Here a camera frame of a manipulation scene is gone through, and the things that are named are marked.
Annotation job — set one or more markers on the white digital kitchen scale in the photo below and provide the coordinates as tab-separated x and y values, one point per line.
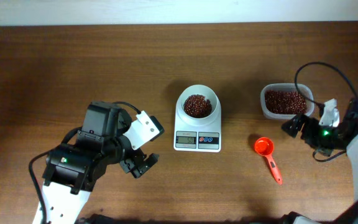
198	134

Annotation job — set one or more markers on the orange measuring scoop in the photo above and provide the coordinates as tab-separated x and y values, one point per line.
265	147

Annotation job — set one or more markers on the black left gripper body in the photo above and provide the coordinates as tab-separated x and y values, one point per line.
122	154

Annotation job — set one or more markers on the red adzuki beans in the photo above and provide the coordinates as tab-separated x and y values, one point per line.
278	102

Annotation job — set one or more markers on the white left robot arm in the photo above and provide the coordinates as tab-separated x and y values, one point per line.
108	136

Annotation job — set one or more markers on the white round bowl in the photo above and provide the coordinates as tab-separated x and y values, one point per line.
198	102

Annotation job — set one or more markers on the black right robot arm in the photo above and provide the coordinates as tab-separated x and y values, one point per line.
346	143

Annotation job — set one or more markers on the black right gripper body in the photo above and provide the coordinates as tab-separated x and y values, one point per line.
321	138

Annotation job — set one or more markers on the clear plastic bean container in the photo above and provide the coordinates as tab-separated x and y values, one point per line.
286	87

